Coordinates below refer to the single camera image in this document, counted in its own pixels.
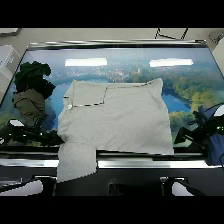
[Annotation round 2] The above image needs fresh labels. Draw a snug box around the grey T-shirt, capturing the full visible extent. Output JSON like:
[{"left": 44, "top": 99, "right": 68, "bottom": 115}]
[{"left": 56, "top": 78, "right": 175, "bottom": 184}]

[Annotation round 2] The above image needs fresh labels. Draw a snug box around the olive brown garment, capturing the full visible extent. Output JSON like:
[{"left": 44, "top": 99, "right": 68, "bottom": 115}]
[{"left": 12, "top": 88, "right": 48, "bottom": 128}]

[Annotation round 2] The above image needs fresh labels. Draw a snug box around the dark green garment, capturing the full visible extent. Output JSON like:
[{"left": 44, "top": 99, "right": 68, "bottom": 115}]
[{"left": 13, "top": 61, "right": 57, "bottom": 100}]

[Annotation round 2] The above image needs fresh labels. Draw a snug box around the silver frame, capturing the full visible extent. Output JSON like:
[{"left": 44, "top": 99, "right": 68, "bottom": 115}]
[{"left": 0, "top": 150, "right": 224, "bottom": 197}]

